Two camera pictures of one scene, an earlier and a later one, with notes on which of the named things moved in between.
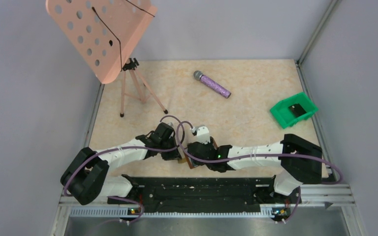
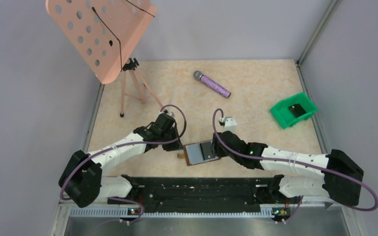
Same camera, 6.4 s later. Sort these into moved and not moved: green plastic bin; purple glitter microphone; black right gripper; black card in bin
Moved: black right gripper
Not moved: black card in bin; purple glitter microphone; green plastic bin
